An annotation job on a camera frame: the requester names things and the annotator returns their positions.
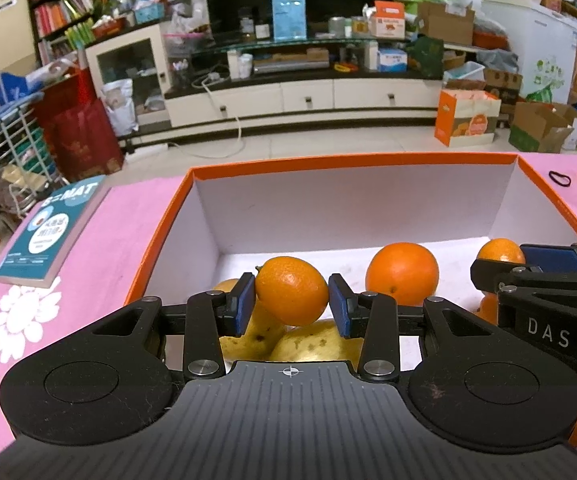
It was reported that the white glass-door cabinet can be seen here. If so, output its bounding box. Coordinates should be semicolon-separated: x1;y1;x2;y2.
84;22;174;133

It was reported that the yellow pear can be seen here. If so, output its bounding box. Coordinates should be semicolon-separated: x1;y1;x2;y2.
211;277;289;363
268;319;365;363

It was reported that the orange cardboard box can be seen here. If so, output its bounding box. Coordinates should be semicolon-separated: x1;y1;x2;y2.
124;152;577;361

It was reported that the brown cardboard box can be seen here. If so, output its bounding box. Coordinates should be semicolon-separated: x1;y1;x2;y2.
417;1;475;46

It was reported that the orange gift box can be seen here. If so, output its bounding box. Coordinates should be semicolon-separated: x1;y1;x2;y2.
433;89;503;148

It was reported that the teal book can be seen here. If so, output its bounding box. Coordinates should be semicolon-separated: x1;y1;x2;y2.
0;176;112;290

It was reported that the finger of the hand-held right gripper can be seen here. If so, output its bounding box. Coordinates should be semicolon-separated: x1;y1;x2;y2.
520;237;577;276
471;256;577;295

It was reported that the white wire cart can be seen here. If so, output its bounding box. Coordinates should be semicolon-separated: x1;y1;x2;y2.
0;100;69;216

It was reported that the white fridge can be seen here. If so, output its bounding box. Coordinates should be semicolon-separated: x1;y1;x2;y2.
481;0;577;106

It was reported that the blue bag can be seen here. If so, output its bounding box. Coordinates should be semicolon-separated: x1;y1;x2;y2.
0;71;44;106

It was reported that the dark bookshelf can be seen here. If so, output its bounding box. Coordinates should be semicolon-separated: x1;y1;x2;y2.
26;0;119;61

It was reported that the light blue package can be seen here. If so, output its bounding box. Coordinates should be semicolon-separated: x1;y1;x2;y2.
272;0;308;42

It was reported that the blue tissue box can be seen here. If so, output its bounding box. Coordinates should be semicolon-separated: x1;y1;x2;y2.
377;48;409;73

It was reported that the medium orange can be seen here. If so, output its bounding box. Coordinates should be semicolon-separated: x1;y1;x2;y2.
476;238;526;266
254;256;330;327

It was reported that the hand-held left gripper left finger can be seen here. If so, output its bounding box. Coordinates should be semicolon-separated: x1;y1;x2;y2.
91;272;256;380

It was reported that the red gift bag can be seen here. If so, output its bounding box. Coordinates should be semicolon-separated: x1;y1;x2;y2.
33;67;124;183

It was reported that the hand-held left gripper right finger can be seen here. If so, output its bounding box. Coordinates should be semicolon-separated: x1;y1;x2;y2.
329;273;499;382

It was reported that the large orange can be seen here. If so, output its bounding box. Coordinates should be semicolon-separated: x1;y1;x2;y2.
365;242;440;307

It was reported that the small orange and white box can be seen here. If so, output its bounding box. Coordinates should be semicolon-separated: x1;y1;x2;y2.
369;1;406;38

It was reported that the white television stand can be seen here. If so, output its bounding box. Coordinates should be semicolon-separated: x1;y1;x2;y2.
162;35;449;128

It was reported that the white plastic bag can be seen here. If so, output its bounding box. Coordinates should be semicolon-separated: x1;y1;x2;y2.
101;79;139;137

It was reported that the open cardboard box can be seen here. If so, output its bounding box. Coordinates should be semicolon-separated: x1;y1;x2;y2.
507;101;577;153

